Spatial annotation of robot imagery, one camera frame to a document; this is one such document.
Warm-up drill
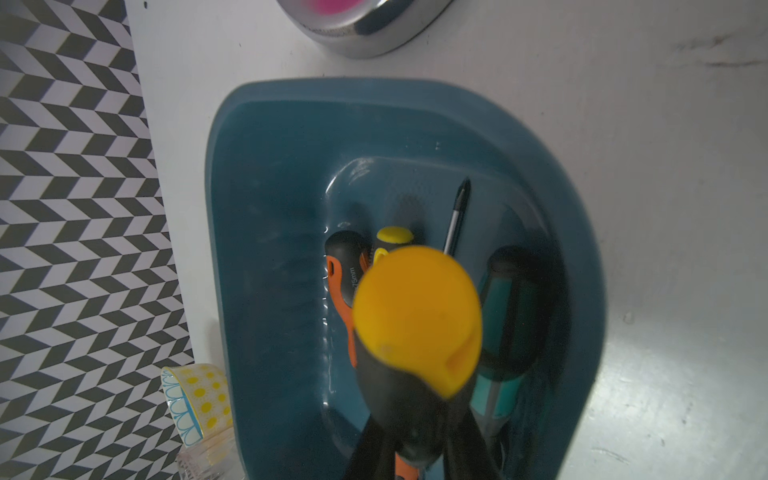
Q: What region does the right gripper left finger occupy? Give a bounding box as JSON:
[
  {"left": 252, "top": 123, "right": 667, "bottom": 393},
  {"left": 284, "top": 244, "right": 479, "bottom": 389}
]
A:
[{"left": 342, "top": 416, "right": 396, "bottom": 480}]

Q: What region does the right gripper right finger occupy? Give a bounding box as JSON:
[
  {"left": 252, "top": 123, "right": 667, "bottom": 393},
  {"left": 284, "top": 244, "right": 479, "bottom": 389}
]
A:
[{"left": 446, "top": 410, "right": 501, "bottom": 480}]

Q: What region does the black yellow long screwdriver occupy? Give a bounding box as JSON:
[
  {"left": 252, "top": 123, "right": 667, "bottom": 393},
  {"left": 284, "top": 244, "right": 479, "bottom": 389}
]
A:
[{"left": 352, "top": 245, "right": 482, "bottom": 467}]

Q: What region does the green black screwdriver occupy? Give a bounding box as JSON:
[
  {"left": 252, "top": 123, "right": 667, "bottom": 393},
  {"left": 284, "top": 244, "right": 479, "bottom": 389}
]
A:
[{"left": 471, "top": 245, "right": 551, "bottom": 446}]

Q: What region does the orange handled screwdriver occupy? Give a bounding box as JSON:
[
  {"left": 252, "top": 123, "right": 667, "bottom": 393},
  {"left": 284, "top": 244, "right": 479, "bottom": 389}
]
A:
[{"left": 324, "top": 230, "right": 370, "bottom": 368}]

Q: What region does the orange black long screwdriver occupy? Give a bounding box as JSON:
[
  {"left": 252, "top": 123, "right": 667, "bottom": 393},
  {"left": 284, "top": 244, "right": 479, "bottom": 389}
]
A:
[{"left": 443, "top": 177, "right": 471, "bottom": 256}]

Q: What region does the teal plastic storage box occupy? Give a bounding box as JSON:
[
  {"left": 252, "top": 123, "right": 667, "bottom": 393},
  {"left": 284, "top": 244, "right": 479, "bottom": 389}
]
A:
[{"left": 206, "top": 78, "right": 606, "bottom": 479}]

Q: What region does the clear pink plastic cup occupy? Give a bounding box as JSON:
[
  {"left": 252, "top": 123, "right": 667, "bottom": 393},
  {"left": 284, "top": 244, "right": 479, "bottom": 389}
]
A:
[{"left": 176, "top": 427, "right": 246, "bottom": 480}]

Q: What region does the yellow patterned plate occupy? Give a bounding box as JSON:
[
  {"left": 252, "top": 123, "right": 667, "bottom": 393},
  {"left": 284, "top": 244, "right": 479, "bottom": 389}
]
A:
[{"left": 160, "top": 363, "right": 233, "bottom": 447}]

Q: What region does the chrome glass holder stand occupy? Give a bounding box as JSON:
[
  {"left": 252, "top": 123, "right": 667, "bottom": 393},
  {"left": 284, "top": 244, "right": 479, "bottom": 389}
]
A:
[{"left": 278, "top": 0, "right": 451, "bottom": 59}]

